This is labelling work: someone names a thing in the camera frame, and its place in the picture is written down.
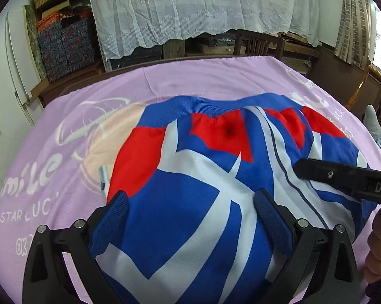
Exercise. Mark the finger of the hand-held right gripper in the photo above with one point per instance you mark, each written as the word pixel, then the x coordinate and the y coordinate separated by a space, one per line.
pixel 323 174

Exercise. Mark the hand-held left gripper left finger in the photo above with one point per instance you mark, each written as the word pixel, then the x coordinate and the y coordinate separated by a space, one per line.
pixel 111 221

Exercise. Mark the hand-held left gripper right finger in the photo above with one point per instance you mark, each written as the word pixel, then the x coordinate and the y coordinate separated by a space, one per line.
pixel 273 221

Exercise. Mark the blue white hooded zip jacket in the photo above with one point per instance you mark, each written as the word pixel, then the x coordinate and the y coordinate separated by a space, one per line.
pixel 193 202

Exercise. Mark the person's right hand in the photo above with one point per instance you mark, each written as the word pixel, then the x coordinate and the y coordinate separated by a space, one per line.
pixel 379 259

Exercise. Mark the light grey blue cloth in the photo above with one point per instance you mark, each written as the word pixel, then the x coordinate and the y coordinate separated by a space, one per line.
pixel 372 123

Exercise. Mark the brown wooden bench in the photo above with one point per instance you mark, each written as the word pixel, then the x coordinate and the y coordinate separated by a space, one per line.
pixel 339 72

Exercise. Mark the purple printed blanket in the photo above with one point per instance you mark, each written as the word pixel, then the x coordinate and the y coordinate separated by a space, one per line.
pixel 98 85

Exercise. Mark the dark wooden chair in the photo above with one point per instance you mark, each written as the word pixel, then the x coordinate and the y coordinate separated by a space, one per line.
pixel 257 42

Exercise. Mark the beige checked curtain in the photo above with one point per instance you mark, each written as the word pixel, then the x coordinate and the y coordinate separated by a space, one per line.
pixel 355 22

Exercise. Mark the stack of patterned storage boxes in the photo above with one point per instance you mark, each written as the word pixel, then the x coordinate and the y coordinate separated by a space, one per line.
pixel 66 47

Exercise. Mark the white boards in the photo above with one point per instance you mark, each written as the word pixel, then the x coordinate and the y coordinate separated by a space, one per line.
pixel 17 57

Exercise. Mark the white lace cloth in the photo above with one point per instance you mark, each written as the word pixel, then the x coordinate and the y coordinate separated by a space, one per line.
pixel 193 6

